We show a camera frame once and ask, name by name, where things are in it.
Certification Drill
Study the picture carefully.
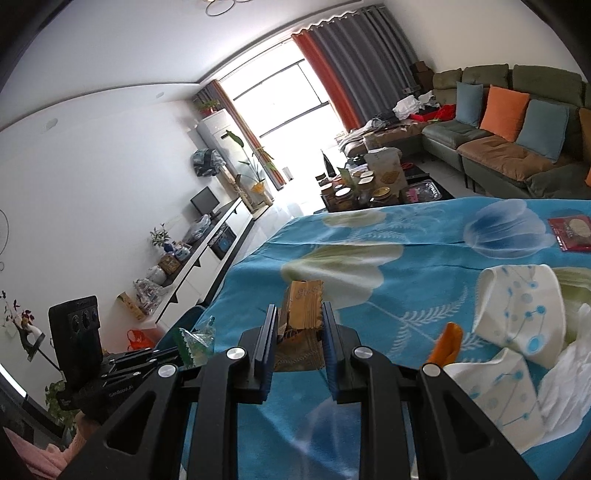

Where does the red flower wall ornament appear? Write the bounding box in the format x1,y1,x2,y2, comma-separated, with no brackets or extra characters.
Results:
0,291,47,363

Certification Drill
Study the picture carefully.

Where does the white and black cabinet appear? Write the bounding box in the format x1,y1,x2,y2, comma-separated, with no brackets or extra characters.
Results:
117,196,257,325

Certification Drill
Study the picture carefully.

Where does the green sofa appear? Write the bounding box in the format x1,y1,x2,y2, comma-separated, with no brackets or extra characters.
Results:
342,65,591,200

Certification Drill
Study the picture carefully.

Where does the person's left forearm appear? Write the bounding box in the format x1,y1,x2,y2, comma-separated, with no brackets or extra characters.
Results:
0,411,108,480

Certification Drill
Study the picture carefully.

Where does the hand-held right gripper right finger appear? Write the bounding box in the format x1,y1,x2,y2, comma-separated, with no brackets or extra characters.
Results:
322,301,532,480

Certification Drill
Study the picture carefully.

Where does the orange peel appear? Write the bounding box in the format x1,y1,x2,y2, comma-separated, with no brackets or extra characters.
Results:
427,322,463,367

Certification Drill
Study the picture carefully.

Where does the orange plastic bag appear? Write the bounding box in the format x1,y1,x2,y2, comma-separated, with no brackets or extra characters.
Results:
127,329,156,353

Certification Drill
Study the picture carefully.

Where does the red snack packet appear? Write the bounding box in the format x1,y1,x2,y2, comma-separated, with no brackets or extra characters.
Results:
548,213,591,254

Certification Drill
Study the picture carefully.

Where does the gold brown snack wrapper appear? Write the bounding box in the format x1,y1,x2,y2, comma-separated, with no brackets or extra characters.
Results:
276,279,327,373

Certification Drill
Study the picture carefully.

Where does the small black monitor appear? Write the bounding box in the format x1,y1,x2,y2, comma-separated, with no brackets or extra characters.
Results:
190,187,221,217

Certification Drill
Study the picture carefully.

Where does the green leafy plant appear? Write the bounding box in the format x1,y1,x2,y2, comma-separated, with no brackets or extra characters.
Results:
44,379,81,428

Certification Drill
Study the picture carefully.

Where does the dark coffee table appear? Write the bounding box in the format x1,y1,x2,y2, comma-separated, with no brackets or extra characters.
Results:
318,148,456,214

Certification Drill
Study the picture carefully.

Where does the ring ceiling lamp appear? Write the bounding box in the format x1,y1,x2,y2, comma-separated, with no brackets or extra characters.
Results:
203,0,260,17

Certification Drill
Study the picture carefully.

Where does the blue floral blanket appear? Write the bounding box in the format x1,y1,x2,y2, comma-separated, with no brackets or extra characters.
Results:
152,198,591,480

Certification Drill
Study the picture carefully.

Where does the plant in blue vase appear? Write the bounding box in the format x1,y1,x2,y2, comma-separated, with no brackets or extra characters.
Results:
150,224,174,255

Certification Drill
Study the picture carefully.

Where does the group of food jars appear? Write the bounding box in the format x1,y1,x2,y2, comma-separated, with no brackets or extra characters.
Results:
321,166,408,212

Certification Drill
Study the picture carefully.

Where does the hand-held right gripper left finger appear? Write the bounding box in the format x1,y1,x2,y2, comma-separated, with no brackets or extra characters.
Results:
60,305,280,480

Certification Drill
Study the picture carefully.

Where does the dark brown box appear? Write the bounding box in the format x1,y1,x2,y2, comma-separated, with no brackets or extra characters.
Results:
409,61,435,89

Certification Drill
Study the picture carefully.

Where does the small blue cushion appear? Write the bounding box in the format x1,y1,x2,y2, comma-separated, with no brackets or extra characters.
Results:
455,82,490,128

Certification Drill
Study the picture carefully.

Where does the plastic-covered fan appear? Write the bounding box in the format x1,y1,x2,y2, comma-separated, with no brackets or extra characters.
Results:
190,148,226,177

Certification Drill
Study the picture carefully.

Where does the purple and orange curtain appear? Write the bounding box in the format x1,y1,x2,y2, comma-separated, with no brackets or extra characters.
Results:
193,79,288,190

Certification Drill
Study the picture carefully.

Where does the large window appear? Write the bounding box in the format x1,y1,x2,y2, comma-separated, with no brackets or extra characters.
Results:
222,46,352,154

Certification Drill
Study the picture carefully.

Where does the large blue cushion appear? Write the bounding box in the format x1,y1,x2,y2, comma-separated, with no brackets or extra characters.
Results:
516,99,570,162

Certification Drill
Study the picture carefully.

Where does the yellow tissue box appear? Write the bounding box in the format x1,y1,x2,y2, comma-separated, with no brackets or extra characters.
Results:
116,292,148,322

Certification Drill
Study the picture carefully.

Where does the tan cardboard box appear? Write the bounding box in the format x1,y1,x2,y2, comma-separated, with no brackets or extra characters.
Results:
364,148,404,173

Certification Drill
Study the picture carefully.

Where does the tall potted plant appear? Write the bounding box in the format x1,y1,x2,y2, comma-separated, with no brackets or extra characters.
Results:
224,130,278,207

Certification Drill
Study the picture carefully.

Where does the glass ornament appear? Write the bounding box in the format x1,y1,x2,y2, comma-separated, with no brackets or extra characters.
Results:
134,278,168,308

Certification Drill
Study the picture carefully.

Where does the orange and grey curtain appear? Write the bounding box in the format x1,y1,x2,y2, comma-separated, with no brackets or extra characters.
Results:
292,4,433,133

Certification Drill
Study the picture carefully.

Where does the green zigzag-edged wrapper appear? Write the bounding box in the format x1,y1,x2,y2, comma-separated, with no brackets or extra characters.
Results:
177,315,217,369

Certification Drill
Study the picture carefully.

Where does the white standing air conditioner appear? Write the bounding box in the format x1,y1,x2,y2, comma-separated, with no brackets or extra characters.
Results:
196,111,274,205

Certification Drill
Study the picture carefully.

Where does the clear plastic bag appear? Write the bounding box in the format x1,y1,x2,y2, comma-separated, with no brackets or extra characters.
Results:
182,213,212,246

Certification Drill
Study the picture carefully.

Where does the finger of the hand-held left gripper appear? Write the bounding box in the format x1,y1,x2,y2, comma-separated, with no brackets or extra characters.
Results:
102,364,186,386
105,348,184,366

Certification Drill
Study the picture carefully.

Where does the pile of clothes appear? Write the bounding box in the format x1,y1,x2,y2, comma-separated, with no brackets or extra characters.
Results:
339,90,458,149

